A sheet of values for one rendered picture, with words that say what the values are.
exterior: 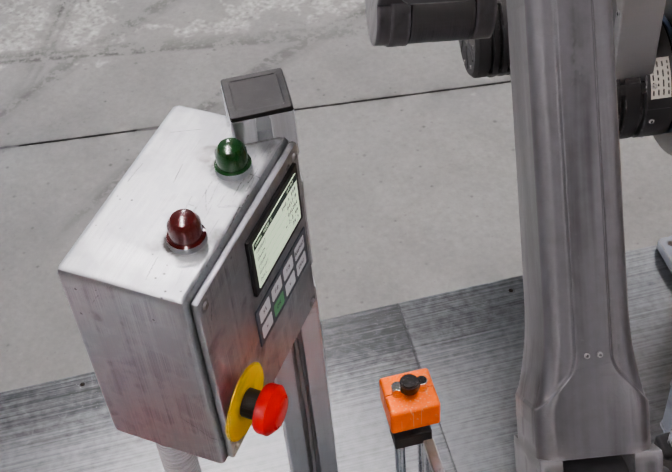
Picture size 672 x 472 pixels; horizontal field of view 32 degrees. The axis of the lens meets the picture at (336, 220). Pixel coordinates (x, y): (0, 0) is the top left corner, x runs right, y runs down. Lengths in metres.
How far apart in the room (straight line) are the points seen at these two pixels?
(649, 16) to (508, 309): 0.45
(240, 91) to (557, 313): 0.31
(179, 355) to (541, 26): 0.33
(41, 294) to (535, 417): 2.22
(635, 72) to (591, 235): 0.72
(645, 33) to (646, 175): 1.64
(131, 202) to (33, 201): 2.21
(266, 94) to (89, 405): 0.76
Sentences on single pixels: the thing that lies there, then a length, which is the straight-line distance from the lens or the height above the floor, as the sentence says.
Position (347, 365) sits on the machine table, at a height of 0.83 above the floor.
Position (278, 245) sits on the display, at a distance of 0.82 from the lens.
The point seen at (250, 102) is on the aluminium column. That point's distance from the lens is 0.81.
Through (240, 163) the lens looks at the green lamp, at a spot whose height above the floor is 1.49.
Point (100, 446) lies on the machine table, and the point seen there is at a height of 0.83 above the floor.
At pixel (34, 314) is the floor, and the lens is 2.74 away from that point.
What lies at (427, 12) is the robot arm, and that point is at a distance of 0.97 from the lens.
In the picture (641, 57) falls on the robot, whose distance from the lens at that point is 1.31.
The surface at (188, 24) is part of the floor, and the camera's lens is 3.43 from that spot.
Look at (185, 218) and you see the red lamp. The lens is 0.74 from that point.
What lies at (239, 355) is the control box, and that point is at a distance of 0.81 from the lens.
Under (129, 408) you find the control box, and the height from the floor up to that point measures 1.33.
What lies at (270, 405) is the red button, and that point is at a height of 1.34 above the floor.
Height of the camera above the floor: 2.02
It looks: 47 degrees down
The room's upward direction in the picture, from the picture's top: 5 degrees counter-clockwise
